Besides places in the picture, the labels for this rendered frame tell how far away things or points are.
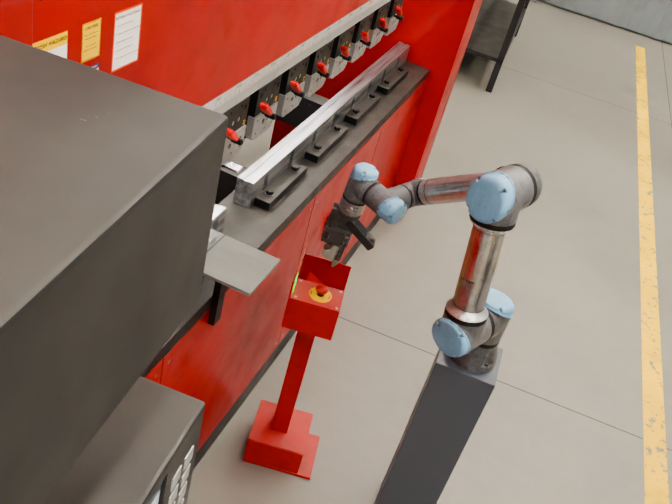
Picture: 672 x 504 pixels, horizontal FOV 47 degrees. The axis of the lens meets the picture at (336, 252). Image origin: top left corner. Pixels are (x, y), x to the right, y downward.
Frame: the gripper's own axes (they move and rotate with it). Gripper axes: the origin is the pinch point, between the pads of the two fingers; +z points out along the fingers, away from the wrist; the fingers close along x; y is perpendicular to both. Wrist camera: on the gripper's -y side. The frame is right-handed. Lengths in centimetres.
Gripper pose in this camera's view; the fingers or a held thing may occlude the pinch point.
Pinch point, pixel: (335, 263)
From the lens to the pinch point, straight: 239.9
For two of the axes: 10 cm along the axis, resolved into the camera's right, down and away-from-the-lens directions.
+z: -3.1, 7.6, 5.7
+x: -1.6, 5.5, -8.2
